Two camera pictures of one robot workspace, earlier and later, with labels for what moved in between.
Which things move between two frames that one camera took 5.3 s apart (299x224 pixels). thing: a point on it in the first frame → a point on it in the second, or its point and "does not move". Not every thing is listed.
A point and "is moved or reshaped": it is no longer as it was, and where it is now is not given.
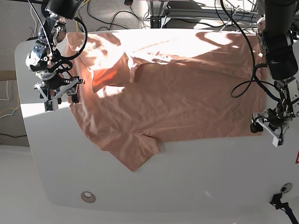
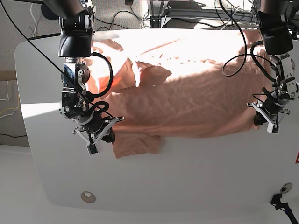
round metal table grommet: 286,187 does not move
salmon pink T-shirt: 134,89 is moved or reshaped
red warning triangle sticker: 297,159 does not move
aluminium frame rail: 159,11 does not move
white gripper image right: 274,131 → 260,117
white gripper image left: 51,94 → 92,145
